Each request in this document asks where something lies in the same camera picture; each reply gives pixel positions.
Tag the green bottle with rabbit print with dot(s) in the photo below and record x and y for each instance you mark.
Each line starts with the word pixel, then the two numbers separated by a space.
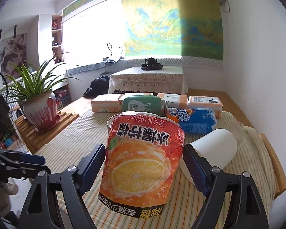
pixel 140 104

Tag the wall scroll painting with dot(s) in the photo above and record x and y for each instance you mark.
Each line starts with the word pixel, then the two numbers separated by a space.
pixel 13 54

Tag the orange tissue pack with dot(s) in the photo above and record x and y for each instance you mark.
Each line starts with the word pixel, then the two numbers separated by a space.
pixel 205 102
pixel 106 103
pixel 175 100
pixel 135 94

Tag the dark clothing pile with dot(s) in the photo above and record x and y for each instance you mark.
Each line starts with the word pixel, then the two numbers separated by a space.
pixel 97 85

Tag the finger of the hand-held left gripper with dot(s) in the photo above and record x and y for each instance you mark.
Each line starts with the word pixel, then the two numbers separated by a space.
pixel 33 159
pixel 26 170

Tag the dark tea tray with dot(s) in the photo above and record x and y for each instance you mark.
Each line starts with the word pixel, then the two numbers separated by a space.
pixel 152 67

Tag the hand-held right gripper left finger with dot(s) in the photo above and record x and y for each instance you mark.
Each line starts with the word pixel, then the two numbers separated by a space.
pixel 91 162

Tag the dark fuzzy object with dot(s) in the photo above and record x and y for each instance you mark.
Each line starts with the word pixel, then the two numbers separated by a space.
pixel 0 121

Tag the landscape print curtain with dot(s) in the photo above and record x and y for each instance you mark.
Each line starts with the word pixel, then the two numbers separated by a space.
pixel 171 21

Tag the orange drink bottle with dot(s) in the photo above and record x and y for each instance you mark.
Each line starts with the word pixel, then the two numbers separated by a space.
pixel 143 162

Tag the white paper cup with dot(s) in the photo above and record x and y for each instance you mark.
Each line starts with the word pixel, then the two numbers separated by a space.
pixel 216 148

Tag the red pot saucer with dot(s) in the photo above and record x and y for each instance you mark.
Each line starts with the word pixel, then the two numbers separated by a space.
pixel 54 121

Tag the small table with lace cloth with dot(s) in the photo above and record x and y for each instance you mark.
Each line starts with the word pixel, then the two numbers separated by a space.
pixel 145 78

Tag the blue plastic packet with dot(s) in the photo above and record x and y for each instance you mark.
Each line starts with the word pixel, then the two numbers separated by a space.
pixel 200 120

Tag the white wall shelf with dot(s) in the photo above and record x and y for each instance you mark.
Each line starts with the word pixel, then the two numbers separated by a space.
pixel 56 38

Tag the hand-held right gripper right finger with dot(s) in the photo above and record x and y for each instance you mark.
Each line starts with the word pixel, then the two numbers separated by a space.
pixel 197 169

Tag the striped tablecloth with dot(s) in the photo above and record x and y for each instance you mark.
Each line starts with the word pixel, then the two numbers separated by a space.
pixel 85 128

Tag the spider plant in red-white pot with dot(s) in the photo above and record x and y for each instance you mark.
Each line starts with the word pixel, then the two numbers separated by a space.
pixel 39 109

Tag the dark teapot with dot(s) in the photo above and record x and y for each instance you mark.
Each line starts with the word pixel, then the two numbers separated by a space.
pixel 150 61

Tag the wooden slatted tray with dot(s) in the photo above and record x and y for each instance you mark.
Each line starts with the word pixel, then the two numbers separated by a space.
pixel 38 138

